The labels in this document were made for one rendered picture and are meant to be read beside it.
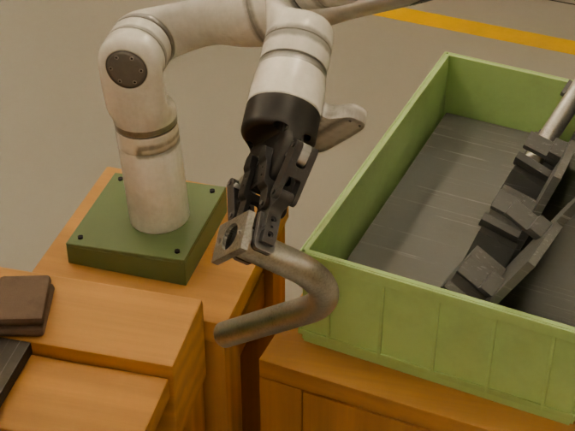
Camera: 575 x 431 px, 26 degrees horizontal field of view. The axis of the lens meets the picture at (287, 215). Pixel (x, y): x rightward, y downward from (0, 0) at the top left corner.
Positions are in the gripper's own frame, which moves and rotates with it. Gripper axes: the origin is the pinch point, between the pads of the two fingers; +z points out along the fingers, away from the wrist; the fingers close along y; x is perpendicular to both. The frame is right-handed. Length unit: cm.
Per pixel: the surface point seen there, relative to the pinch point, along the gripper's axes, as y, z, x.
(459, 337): -32, -15, 49
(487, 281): -26, -22, 49
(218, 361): -62, -10, 29
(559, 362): -22, -12, 59
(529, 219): -24, -32, 52
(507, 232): -31, -33, 55
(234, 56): -223, -170, 89
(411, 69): -188, -173, 135
